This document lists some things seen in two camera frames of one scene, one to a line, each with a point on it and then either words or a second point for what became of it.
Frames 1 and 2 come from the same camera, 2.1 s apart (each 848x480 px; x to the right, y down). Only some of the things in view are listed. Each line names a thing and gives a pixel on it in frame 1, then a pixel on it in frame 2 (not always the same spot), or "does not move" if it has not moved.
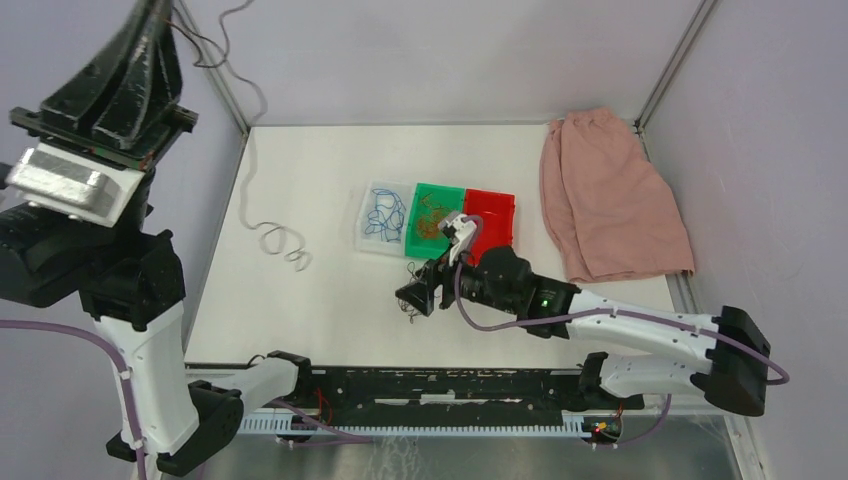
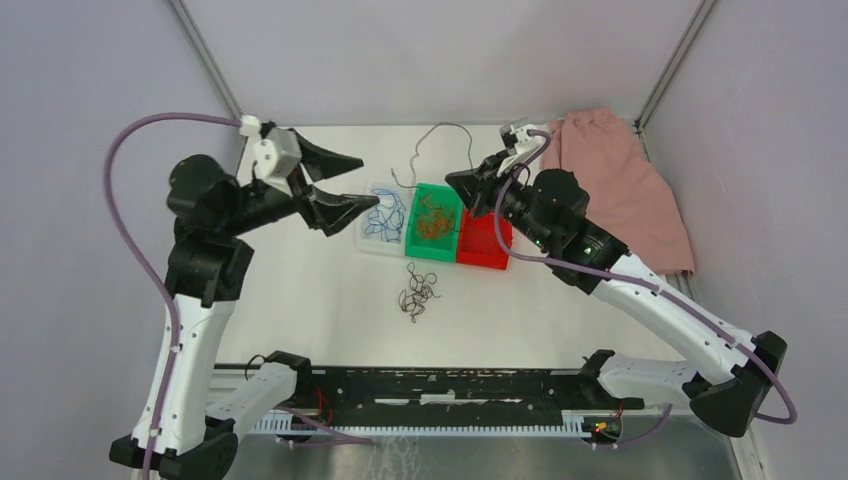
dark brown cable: [272, 237] to [414, 184]
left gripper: [146, 98] to [321, 207]
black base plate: [446, 390] does not move
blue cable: [377, 219] does not move
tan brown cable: [428, 221] does not move
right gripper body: [442, 271] to [512, 199]
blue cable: [388, 217] does not move
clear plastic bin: [381, 225] does not move
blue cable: [397, 215] does not move
